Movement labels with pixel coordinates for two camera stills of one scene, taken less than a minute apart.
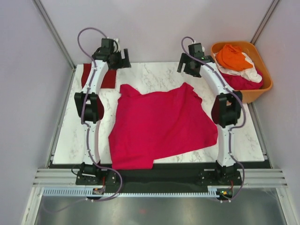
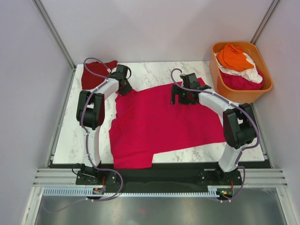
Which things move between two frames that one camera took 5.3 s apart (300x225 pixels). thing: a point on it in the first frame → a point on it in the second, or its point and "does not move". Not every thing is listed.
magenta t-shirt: [148, 126] does not move
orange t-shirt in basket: [232, 57] does not move
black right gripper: [184, 59] → [175, 90]
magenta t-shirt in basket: [238, 83] does not move
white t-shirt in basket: [251, 73] does not move
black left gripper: [123, 63] → [128, 88]
